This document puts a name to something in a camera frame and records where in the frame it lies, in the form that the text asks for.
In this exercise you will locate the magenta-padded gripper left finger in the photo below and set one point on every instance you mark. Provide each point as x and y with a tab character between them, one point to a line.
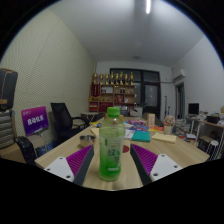
78	161

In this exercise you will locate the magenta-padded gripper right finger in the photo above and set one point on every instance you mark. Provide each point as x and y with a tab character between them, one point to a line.
146	161

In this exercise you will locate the green tea drink bottle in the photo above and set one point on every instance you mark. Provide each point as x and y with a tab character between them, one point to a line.
112	150

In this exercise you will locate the flat round red coaster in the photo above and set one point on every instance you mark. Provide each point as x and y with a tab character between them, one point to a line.
126	149

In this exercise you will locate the teal book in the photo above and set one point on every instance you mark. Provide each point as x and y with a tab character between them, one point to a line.
141	136

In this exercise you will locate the pale yellow notebook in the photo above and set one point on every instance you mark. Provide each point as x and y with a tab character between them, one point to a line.
164	138

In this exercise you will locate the white booklet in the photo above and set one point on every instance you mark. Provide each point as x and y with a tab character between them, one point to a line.
129	134

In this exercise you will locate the orange book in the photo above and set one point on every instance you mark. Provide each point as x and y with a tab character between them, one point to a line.
156	129

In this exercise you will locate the blue printed book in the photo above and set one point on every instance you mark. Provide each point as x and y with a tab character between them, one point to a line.
139	128

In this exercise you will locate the flat pink box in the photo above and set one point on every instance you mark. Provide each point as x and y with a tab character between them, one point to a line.
137	122

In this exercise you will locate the small orange carton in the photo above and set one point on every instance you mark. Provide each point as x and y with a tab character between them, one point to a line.
151	120

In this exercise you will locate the pink flowers in white pot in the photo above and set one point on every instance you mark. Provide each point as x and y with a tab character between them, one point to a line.
169	121

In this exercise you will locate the black office chair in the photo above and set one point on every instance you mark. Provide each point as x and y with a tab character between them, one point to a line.
61	118

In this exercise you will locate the small round side table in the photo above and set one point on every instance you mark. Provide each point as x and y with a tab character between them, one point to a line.
89	115

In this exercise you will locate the black mesh chair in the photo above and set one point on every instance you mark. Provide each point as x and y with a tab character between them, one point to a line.
26	150

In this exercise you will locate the purple sign board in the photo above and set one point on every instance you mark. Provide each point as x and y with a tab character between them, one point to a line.
35	120

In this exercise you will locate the white round stool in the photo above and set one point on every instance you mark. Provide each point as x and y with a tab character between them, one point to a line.
213	145

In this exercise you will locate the black framed glass door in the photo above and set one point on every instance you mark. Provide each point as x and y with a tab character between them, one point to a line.
150	91

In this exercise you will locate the black computer monitor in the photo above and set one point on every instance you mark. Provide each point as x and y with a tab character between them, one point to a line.
193	108

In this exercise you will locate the cluttered wooden side desk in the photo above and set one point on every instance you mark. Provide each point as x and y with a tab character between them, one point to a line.
208	124

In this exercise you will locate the wooden shelf unit with trophies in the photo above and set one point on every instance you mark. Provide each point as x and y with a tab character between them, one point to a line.
111	95

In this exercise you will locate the grey ribbed suitcase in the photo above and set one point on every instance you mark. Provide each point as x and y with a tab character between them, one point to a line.
6	130

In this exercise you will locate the black hard case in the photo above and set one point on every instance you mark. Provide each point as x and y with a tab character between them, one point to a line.
8	88

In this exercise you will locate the long ceiling tube light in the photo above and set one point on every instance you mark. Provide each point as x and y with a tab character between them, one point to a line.
148	6

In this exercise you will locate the white wall air conditioner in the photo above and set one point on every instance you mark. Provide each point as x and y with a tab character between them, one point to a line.
178	75

